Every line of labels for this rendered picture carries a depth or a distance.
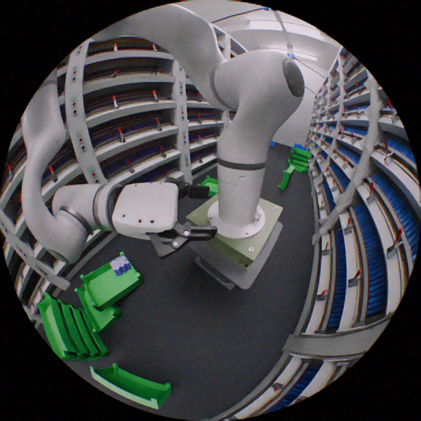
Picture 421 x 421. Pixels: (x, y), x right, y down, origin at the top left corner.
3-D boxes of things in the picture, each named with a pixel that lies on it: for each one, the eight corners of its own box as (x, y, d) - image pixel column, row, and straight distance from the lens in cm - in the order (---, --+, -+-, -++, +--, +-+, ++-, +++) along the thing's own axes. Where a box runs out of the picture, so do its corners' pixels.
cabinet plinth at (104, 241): (223, 162, 179) (223, 158, 177) (64, 286, 126) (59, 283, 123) (214, 159, 187) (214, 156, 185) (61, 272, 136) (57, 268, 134)
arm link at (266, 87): (244, 152, 39) (245, 72, 41) (299, 176, 29) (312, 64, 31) (208, 158, 33) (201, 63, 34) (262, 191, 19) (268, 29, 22)
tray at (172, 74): (174, 82, 106) (177, 70, 106) (82, 94, 82) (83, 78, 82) (158, 80, 122) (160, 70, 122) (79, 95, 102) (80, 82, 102)
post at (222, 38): (225, 163, 177) (229, 35, 202) (222, 164, 170) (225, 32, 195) (214, 159, 187) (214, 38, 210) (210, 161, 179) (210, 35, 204)
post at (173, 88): (192, 183, 126) (187, 11, 159) (186, 187, 120) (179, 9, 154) (179, 178, 139) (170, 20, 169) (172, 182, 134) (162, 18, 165)
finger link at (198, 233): (173, 235, 20) (212, 235, 21) (172, 253, 19) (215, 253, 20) (171, 224, 18) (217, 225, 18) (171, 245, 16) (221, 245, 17)
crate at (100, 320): (123, 314, 78) (113, 313, 72) (104, 333, 89) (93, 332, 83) (100, 276, 94) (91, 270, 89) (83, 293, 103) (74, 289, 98)
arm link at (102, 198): (121, 203, 31) (133, 204, 30) (109, 238, 27) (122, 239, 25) (109, 172, 26) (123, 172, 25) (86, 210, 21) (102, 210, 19)
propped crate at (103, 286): (126, 259, 86) (122, 251, 80) (143, 282, 74) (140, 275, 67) (86, 283, 88) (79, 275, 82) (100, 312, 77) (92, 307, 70)
